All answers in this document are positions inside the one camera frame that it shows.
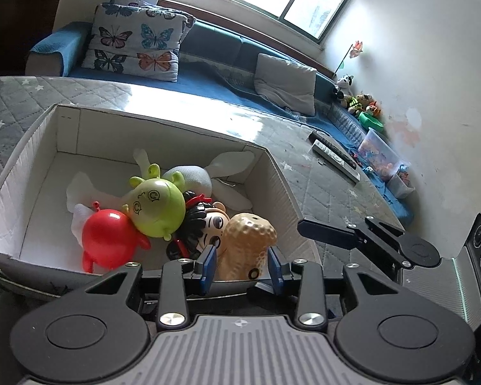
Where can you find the blue sofa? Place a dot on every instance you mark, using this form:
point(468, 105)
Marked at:
point(213, 62)

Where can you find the orange tiger plush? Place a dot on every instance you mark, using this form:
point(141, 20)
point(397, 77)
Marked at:
point(373, 109)

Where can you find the black cardboard shoe box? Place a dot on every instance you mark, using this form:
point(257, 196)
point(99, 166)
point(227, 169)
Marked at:
point(40, 240)

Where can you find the clear plastic toy bin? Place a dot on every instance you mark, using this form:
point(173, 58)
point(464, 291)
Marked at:
point(380, 157)

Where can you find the white plush rabbit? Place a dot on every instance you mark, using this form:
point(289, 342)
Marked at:
point(196, 176)

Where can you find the black remote control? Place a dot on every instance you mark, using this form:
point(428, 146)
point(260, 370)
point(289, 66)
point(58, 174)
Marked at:
point(315, 136)

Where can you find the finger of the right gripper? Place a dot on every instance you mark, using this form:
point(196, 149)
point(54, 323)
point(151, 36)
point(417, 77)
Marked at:
point(344, 238)

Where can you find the black white plush cow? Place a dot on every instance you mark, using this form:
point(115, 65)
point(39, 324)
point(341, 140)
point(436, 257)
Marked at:
point(343, 86)

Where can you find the green round monster toy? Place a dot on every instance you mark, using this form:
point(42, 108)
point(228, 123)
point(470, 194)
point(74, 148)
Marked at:
point(156, 206)

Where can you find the yellow plush toy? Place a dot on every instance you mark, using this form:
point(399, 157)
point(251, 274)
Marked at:
point(358, 104)

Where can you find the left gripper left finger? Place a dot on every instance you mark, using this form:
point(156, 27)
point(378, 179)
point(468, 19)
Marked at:
point(198, 275)

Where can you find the small clear plastic box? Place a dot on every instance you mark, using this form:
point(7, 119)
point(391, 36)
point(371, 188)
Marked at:
point(399, 188)

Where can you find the grey remote control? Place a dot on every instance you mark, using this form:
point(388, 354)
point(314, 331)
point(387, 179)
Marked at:
point(336, 161)

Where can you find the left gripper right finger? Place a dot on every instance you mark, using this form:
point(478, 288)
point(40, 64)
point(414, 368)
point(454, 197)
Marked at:
point(279, 270)

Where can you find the red round toy figure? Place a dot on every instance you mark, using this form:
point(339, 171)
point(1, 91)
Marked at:
point(109, 239)

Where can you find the tan peanut toy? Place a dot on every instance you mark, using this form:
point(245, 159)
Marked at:
point(244, 243)

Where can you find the grey cushion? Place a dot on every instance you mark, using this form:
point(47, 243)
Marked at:
point(286, 83)

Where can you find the butterfly print pillow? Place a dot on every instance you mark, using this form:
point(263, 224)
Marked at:
point(137, 40)

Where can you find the pinwheel on stick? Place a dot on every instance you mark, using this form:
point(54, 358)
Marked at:
point(354, 51)

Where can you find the green toy tub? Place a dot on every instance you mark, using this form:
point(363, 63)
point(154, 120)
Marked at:
point(370, 122)

